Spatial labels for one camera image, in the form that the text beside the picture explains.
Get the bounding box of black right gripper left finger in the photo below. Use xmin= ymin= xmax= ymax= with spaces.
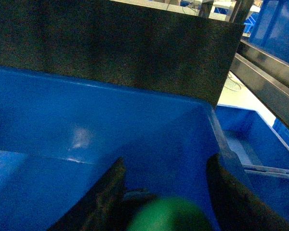
xmin=48 ymin=157 xmax=126 ymax=231

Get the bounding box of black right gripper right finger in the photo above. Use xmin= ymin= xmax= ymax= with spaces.
xmin=206 ymin=154 xmax=289 ymax=231

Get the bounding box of blue bin lower right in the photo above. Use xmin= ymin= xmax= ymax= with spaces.
xmin=215 ymin=105 xmax=289 ymax=222

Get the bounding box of large blue bin right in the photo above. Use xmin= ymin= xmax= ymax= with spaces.
xmin=0 ymin=64 xmax=256 ymax=231

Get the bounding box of dark metal back plate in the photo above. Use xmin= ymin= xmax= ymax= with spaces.
xmin=0 ymin=0 xmax=244 ymax=105

